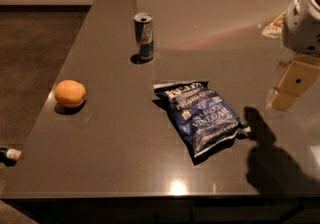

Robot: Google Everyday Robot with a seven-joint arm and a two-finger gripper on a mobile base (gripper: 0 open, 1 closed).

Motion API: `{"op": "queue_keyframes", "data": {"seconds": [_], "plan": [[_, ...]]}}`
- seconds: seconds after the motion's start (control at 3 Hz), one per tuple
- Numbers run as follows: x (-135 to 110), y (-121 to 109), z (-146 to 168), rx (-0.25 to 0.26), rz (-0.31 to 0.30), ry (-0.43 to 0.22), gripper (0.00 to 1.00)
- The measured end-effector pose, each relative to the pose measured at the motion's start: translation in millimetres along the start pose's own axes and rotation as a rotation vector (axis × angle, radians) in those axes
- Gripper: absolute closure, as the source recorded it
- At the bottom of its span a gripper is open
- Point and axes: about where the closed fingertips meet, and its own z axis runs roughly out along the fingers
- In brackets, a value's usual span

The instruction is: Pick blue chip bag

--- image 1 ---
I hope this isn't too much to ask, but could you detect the white packet at table edge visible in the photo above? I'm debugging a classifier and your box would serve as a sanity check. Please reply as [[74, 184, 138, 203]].
[[262, 12, 286, 39]]

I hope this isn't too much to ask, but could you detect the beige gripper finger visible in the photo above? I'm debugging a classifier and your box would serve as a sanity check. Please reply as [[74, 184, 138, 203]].
[[267, 54, 320, 111]]

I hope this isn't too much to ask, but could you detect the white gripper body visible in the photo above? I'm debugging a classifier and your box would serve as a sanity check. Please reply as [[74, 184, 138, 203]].
[[282, 0, 320, 57]]

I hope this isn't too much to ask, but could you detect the silver blue drink can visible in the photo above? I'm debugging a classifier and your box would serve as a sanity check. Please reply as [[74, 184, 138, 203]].
[[134, 12, 154, 62]]

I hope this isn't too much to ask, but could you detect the orange fruit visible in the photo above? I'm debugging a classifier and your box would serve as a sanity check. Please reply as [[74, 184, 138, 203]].
[[54, 80, 86, 108]]

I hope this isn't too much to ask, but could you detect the dark bottle with label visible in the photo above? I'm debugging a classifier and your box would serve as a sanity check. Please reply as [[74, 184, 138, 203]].
[[0, 148, 21, 166]]

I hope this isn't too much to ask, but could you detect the blue chip bag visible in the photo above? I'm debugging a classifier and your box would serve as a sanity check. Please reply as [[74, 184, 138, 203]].
[[154, 80, 251, 158]]

